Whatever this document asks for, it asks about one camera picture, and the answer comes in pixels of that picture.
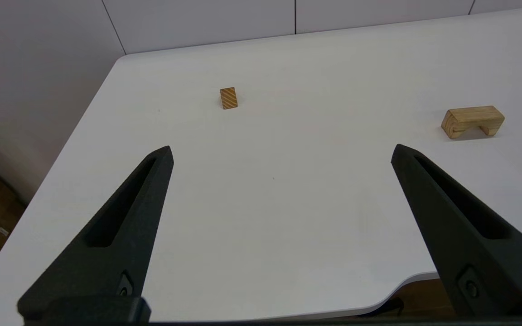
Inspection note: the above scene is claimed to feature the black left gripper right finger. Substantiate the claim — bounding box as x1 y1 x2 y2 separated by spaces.
391 144 522 317

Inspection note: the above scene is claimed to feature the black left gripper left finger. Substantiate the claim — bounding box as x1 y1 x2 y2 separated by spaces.
17 145 174 314

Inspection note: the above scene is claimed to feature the arched wooden building block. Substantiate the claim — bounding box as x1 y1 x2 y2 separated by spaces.
441 105 505 139

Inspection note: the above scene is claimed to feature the triangular striped wooden block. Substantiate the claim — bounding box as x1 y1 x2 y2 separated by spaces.
220 87 238 110

